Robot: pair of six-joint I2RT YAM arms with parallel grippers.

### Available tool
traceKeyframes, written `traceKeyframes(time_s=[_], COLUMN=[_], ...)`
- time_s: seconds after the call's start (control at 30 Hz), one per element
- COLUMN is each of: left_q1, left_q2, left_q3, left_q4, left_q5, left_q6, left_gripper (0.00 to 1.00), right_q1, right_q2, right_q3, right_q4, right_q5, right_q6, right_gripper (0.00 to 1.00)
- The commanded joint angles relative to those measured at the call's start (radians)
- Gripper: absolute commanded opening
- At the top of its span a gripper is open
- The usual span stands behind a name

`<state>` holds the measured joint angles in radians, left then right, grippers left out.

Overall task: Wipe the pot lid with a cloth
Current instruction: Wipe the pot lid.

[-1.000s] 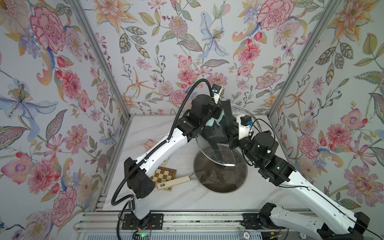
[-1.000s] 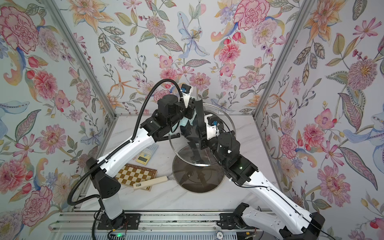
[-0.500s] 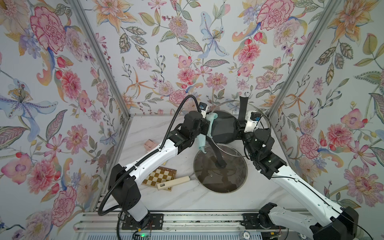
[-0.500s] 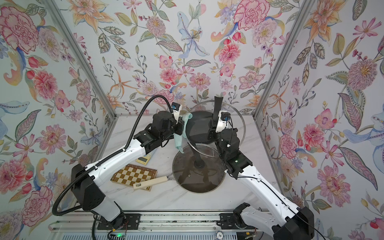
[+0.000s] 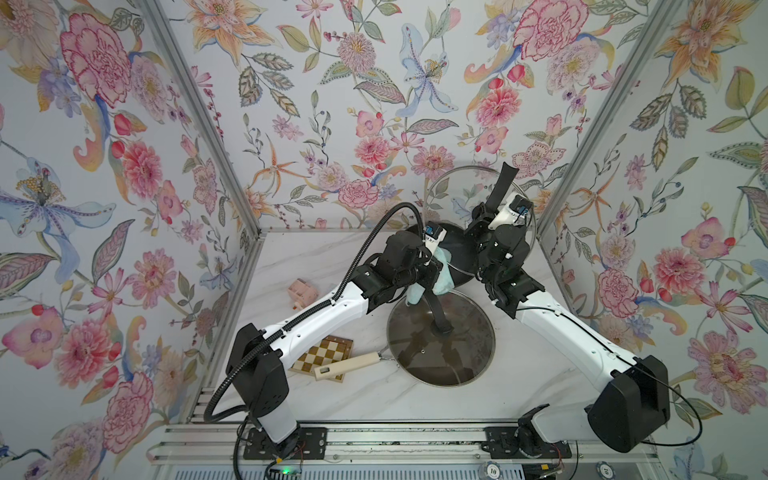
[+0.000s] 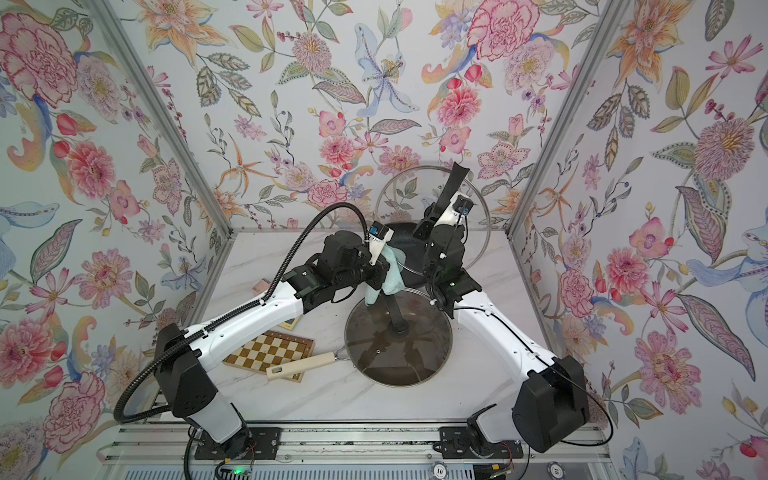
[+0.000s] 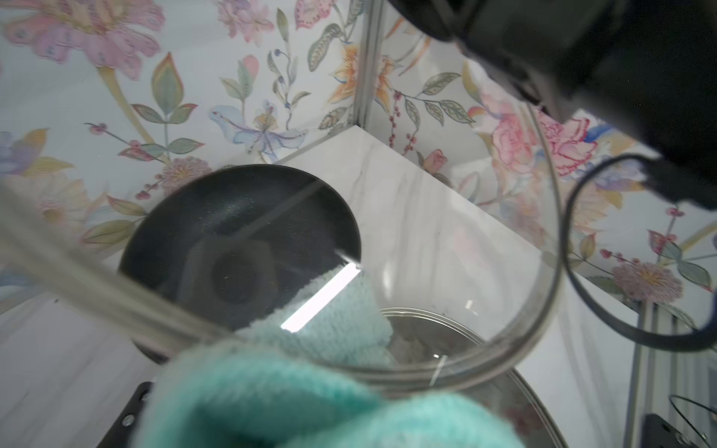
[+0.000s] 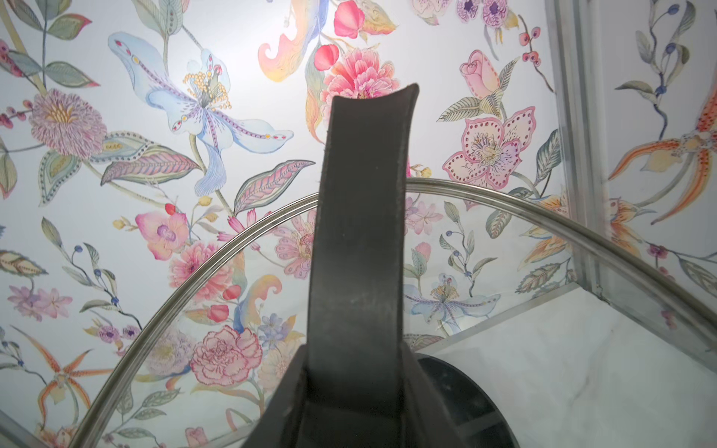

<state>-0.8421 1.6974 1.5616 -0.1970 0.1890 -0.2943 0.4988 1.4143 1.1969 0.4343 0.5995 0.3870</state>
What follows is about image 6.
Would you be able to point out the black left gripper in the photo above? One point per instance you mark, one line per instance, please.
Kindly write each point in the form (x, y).
(380, 269)

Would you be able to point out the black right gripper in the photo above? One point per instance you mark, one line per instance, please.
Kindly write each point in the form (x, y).
(430, 231)

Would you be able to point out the mint green terry cloth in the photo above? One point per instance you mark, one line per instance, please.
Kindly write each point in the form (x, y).
(393, 281)

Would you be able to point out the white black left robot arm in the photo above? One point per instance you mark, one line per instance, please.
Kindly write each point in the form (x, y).
(184, 376)

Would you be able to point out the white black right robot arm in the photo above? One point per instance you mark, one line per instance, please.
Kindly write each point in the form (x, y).
(551, 401)

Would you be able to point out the small pink toy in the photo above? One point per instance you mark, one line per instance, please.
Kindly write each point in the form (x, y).
(261, 287)

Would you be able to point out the wooden chessboard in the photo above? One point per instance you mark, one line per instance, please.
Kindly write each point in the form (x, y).
(269, 349)

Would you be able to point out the far pan with black handle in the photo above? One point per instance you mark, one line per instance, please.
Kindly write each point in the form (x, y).
(402, 240)

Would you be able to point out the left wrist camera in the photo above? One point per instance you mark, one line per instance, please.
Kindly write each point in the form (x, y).
(379, 236)

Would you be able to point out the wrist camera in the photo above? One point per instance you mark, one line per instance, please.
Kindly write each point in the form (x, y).
(379, 236)
(459, 207)

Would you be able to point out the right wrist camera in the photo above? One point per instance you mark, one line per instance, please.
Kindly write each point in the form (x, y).
(459, 207)

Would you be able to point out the left aluminium corner post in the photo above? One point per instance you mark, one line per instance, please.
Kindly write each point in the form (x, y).
(105, 17)

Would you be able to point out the aluminium corner post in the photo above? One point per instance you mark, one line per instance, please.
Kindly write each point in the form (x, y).
(606, 27)
(105, 17)

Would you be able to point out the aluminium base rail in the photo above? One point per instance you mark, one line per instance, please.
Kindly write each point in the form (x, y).
(315, 450)

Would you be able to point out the right aluminium corner post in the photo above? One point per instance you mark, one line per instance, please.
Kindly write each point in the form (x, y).
(606, 27)

